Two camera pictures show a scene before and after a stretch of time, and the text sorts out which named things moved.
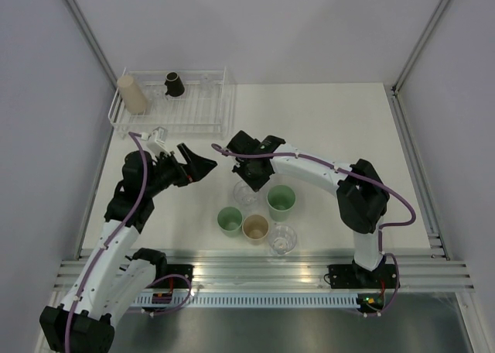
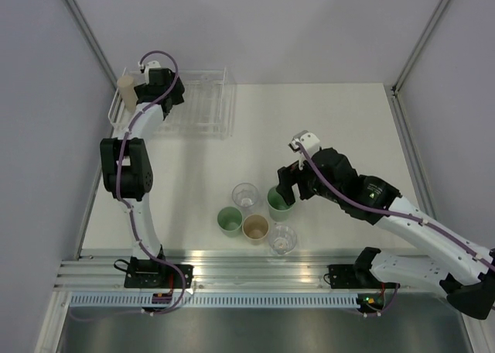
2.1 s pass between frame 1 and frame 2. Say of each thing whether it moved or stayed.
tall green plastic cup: stayed
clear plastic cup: stayed
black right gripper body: moved
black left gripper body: moved
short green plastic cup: stayed
